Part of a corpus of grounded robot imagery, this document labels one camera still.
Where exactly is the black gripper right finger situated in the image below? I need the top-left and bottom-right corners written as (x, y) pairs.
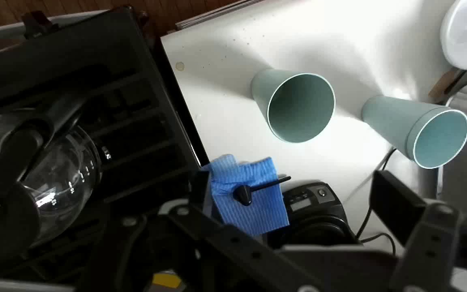
top-left (370, 170), bottom-right (467, 292)

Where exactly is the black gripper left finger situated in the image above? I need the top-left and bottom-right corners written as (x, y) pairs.
top-left (76, 170), bottom-right (328, 292)

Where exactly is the teal plastic cup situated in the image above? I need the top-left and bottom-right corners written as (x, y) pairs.
top-left (250, 67), bottom-right (337, 145)
top-left (360, 95), bottom-right (467, 171)

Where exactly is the blue cloth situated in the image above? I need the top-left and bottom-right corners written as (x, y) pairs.
top-left (200, 155), bottom-right (292, 238)

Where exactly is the small black scoop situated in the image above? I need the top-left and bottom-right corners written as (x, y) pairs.
top-left (232, 174), bottom-right (294, 208)

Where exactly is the small black round device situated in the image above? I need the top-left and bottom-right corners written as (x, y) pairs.
top-left (276, 181), bottom-right (357, 249)

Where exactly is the glass coffee carafe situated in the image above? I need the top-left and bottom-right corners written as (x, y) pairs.
top-left (0, 100), bottom-right (106, 259)

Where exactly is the stainless steel stove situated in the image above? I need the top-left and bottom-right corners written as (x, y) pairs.
top-left (0, 6), bottom-right (204, 283)

